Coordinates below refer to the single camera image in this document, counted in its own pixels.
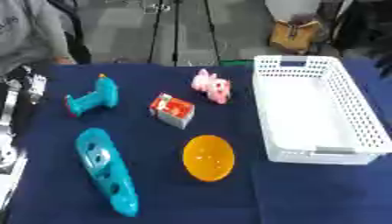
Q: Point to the person's hand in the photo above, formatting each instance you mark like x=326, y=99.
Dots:
x=64, y=60

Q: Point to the person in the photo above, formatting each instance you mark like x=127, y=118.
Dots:
x=25, y=32

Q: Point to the teal toy drill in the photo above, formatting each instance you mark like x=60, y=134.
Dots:
x=99, y=97

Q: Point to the teal perforated long toy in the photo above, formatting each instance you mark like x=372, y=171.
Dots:
x=104, y=166

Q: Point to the black tripod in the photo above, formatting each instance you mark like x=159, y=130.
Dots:
x=175, y=32

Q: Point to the red and white carton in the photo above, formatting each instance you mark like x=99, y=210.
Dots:
x=173, y=110

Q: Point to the pink soft toy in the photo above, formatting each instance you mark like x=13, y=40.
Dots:
x=213, y=86

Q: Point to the orange plastic bowl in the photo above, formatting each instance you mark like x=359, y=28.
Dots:
x=209, y=159

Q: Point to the tan bag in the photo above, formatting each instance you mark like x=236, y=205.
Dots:
x=293, y=36

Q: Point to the white round container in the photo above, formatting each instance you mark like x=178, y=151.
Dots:
x=291, y=8

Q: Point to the white perforated plastic basket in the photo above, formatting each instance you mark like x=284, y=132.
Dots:
x=306, y=116

